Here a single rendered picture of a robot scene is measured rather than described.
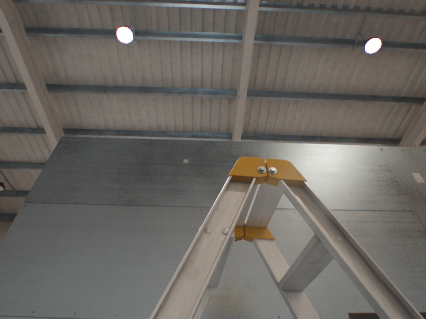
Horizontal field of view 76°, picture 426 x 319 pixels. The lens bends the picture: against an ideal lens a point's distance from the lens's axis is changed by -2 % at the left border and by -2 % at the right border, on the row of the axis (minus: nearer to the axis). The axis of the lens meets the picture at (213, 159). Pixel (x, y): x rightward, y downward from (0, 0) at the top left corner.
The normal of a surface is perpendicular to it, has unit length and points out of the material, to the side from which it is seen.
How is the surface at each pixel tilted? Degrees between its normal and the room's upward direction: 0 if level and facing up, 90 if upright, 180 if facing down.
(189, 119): 177
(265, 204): 180
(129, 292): 90
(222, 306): 90
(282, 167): 90
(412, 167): 90
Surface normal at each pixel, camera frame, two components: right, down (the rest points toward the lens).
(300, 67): 0.00, 0.67
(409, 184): 0.04, -0.70
